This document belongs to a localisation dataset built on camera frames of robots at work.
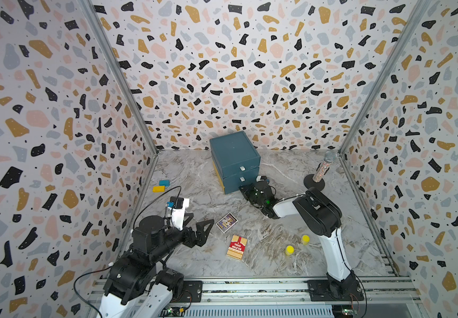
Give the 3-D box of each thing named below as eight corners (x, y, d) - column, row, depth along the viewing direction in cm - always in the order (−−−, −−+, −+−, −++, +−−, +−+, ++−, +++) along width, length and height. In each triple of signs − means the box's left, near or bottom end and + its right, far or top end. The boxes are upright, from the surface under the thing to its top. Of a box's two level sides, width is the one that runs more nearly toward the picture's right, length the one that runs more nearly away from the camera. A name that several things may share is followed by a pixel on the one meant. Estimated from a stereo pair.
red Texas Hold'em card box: (226, 255, 85) (226, 253, 83) (233, 235, 90) (233, 233, 88) (241, 260, 83) (241, 259, 82) (247, 240, 89) (247, 238, 87)
